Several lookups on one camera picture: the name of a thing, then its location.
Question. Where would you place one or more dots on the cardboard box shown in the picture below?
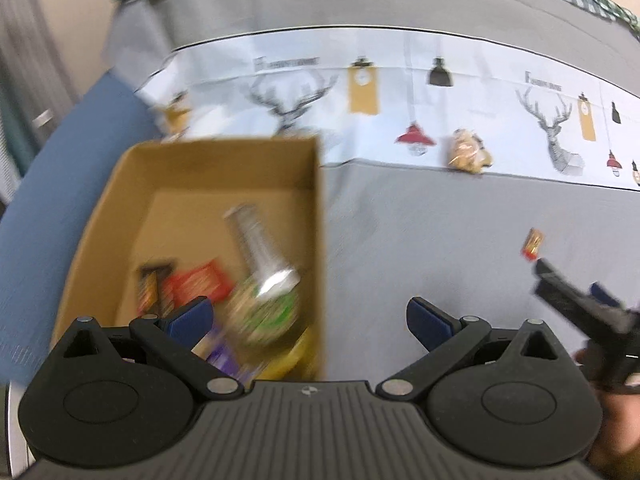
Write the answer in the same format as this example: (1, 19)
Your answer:
(200, 170)

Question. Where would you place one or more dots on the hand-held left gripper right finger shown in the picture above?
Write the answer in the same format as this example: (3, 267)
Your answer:
(429, 322)

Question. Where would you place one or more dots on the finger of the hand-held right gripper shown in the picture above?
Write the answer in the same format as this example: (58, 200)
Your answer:
(560, 290)
(602, 294)

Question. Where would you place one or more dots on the silver snack packet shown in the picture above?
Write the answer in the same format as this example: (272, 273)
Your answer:
(260, 250)

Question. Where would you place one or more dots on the person's right hand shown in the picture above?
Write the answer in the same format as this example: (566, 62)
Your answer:
(620, 435)

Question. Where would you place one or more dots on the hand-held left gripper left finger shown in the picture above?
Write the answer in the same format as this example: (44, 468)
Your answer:
(192, 317)

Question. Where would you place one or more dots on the red snack packet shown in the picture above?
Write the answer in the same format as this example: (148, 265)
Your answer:
(200, 282)

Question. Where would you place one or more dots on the yellow snack packet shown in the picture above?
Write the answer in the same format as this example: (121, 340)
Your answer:
(295, 360)

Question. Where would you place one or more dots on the dark brown snack bar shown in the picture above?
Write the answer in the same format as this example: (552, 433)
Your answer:
(150, 290)

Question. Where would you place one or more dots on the red gold snack bar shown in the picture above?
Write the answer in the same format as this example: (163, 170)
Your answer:
(533, 245)

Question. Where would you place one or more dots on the grey bed sheet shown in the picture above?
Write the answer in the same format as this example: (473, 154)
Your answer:
(425, 235)

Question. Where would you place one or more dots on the grey curtain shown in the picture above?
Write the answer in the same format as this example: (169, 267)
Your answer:
(25, 60)

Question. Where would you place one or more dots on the purple snack bar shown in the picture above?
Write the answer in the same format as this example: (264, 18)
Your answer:
(222, 355)

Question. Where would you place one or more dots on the white deer printed cloth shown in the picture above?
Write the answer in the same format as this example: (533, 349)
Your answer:
(475, 85)

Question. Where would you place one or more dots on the blue mattress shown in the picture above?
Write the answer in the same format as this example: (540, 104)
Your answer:
(50, 210)

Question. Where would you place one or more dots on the green round snack packet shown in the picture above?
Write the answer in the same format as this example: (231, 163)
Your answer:
(265, 320)

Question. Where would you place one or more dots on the tan snack packet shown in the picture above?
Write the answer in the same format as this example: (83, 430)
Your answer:
(465, 152)

